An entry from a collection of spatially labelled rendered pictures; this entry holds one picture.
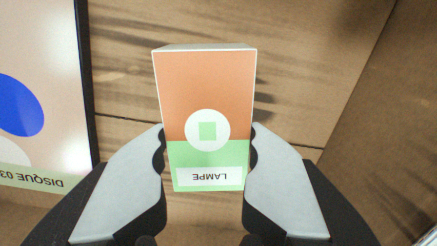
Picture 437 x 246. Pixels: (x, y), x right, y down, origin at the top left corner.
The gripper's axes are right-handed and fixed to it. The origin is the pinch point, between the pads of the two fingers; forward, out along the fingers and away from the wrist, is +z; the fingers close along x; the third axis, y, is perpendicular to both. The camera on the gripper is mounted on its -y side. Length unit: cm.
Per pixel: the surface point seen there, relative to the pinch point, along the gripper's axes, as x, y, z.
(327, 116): 10.2, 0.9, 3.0
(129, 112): -6.7, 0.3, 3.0
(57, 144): -13.2, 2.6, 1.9
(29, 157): -16.4, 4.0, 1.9
